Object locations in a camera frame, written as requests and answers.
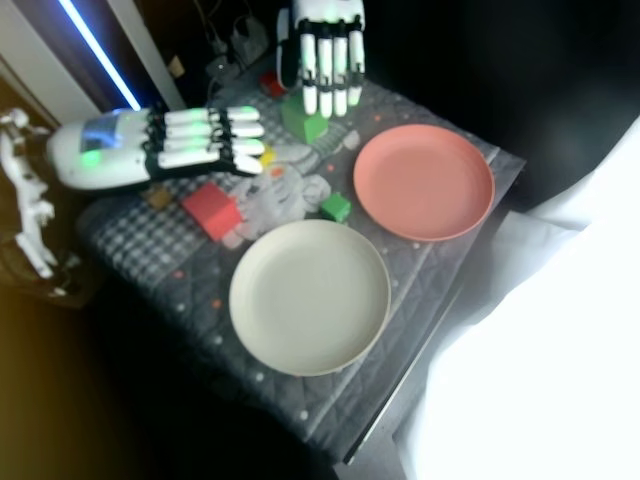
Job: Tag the grey power adapter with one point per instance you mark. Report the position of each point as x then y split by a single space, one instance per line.
248 40

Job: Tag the bright white cloth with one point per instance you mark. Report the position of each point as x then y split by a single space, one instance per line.
540 325

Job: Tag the small green cube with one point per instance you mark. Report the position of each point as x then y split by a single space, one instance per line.
336 207

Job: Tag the small red block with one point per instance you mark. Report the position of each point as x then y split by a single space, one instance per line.
271 84

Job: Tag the yellow block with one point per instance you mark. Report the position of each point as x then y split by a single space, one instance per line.
269 157

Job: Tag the white round plate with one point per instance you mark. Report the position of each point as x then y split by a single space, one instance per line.
310 297

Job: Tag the pink round plate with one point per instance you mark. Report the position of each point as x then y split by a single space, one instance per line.
424 182

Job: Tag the large green block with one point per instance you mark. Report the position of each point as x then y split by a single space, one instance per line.
309 126

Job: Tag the small brown block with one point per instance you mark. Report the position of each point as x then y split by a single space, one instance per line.
159 198

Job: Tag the glowing blue-white light strip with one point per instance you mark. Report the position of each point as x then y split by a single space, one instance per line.
100 55

